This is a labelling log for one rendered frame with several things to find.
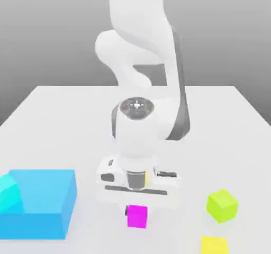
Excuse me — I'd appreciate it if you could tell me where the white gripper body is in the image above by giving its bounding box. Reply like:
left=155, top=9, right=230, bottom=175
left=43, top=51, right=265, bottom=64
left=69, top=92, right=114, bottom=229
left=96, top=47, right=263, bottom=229
left=97, top=178, right=180, bottom=206

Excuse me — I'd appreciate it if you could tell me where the small magenta cube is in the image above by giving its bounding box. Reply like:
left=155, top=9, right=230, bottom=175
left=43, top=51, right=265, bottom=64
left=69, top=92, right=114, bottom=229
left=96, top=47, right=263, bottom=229
left=127, top=204, right=148, bottom=229

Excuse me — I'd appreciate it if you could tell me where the small yellow cube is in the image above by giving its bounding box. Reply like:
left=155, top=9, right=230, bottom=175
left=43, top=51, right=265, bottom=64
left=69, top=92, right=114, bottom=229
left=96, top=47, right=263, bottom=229
left=200, top=235, right=230, bottom=254

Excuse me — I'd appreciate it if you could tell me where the small lime green cube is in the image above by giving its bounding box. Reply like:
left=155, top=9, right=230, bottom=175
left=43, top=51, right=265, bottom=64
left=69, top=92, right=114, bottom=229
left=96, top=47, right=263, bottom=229
left=206, top=189, right=240, bottom=224

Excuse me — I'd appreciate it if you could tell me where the small cyan cube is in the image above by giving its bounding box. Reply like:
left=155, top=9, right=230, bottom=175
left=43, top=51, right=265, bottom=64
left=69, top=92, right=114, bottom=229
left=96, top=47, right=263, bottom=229
left=0, top=173, right=25, bottom=215

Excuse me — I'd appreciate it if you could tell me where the large blue box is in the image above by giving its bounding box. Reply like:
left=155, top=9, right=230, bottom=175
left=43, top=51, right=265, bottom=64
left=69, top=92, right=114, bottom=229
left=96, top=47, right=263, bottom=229
left=0, top=169, right=78, bottom=241

